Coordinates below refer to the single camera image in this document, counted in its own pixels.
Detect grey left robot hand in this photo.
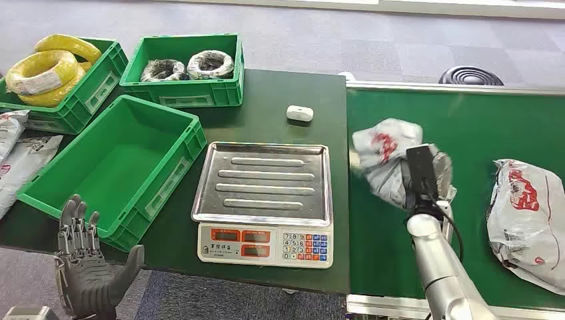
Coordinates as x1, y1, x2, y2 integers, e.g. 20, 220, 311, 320
54, 194, 146, 320

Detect electronic weighing scale steel pan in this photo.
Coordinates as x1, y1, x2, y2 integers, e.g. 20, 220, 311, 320
191, 141, 335, 270

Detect white courier package red print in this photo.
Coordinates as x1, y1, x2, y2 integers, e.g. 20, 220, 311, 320
486, 159, 565, 296

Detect green conveyor belt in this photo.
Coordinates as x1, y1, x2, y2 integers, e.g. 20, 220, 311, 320
346, 80, 565, 320

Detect green plastic crate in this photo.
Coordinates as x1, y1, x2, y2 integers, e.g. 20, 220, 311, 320
16, 94, 208, 253
119, 33, 245, 109
0, 37, 129, 136

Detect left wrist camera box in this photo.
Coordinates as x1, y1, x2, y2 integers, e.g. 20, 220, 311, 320
2, 305, 59, 320

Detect small grey courier bag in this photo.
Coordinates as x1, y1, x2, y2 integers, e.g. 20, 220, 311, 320
0, 109, 31, 163

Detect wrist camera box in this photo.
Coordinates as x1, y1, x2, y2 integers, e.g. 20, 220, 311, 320
2, 305, 59, 320
405, 144, 441, 201

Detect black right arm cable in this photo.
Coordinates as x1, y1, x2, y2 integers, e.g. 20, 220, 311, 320
428, 199, 465, 262

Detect small white earbud case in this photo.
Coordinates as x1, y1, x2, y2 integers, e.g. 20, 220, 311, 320
286, 105, 314, 123

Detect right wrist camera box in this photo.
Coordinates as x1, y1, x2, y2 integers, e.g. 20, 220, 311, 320
405, 144, 441, 201

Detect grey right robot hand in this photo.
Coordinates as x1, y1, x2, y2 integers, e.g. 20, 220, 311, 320
434, 152, 456, 204

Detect black ribbed round object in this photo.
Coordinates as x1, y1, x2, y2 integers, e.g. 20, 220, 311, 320
438, 65, 506, 87

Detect flat grey courier bag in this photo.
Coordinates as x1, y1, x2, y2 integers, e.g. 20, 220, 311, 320
0, 134, 64, 221

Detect yellow wire coil white label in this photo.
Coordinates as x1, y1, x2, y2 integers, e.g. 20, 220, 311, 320
5, 49, 80, 97

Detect grey courier package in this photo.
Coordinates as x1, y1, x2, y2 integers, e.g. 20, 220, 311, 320
351, 117, 458, 211

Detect black wrapped wire coil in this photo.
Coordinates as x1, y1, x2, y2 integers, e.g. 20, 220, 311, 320
187, 49, 236, 81
139, 58, 189, 83

